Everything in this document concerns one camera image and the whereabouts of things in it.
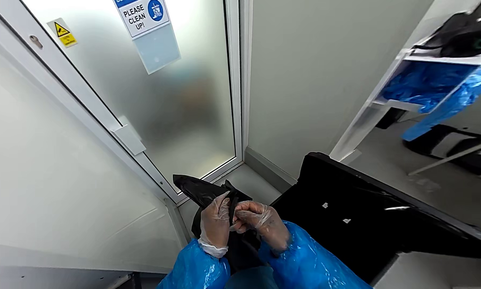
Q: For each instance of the person's left hand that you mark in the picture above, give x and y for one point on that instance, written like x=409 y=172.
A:
x=215 y=228

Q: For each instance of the person's right hand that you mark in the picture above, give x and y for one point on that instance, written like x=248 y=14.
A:
x=270 y=226

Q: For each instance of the person's left fingers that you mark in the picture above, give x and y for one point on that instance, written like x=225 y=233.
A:
x=223 y=203

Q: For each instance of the person's right fingers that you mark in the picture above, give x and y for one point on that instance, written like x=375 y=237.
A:
x=246 y=214

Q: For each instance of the black plastic bag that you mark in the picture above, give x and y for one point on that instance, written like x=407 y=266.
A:
x=200 y=190

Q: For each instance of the person's right forearm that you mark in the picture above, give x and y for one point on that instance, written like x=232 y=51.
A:
x=310 y=259

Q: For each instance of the person's left forearm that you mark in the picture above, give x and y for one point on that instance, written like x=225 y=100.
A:
x=203 y=267

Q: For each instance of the person's body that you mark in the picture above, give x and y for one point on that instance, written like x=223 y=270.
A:
x=252 y=279

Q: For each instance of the frosted glass door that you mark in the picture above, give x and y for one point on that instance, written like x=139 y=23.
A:
x=192 y=132

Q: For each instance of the large black bin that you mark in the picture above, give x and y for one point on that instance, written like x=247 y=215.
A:
x=345 y=188

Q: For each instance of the white shelf unit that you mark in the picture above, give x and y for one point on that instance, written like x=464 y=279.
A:
x=359 y=122

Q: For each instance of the blank pale blue sheet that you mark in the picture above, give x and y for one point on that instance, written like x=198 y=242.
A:
x=157 y=50

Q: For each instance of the white box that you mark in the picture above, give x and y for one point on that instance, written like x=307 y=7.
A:
x=437 y=273

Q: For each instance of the blue and white sign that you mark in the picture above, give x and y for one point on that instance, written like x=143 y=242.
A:
x=142 y=18

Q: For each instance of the black and grey bag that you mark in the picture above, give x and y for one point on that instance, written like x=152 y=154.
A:
x=445 y=142

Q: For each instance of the blue plastic sheeting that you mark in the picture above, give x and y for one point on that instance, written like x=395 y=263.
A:
x=429 y=82

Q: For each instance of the yellow warning sticker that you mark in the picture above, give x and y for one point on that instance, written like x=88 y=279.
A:
x=65 y=35

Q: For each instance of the silver lock cylinder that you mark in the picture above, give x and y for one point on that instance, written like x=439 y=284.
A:
x=36 y=41

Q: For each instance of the black bag with green mark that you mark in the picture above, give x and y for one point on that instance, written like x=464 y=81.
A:
x=463 y=36

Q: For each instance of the white metal frame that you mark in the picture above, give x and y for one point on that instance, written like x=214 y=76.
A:
x=451 y=159

